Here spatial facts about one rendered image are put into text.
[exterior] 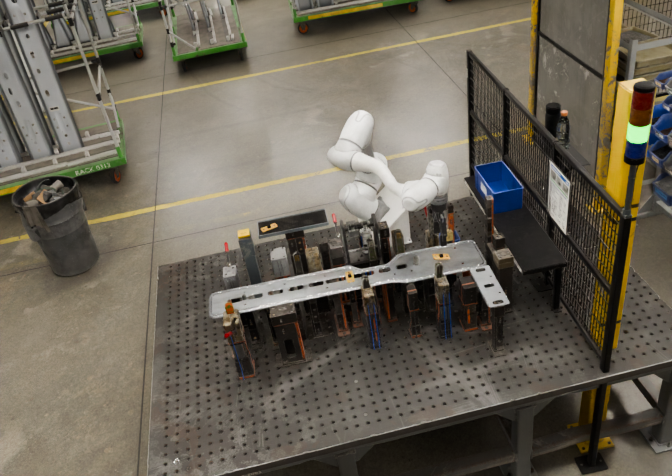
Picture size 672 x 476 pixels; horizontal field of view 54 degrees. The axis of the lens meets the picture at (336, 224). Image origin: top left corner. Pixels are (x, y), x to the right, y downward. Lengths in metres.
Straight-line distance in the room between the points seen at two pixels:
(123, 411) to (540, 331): 2.55
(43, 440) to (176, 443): 1.49
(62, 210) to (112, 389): 1.52
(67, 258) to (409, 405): 3.38
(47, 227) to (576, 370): 3.87
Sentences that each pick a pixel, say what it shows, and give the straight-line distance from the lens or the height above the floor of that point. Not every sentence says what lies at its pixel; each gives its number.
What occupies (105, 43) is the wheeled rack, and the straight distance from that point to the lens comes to 10.18.
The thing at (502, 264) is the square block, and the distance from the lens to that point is 3.24.
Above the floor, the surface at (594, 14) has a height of 1.45.
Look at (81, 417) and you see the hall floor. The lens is 4.53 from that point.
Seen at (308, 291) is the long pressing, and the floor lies 1.00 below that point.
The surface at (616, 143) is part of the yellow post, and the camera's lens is 2.72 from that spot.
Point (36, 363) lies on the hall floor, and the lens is 5.07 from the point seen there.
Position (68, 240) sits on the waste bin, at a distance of 5.53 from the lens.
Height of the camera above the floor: 3.07
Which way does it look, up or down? 35 degrees down
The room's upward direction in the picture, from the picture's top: 9 degrees counter-clockwise
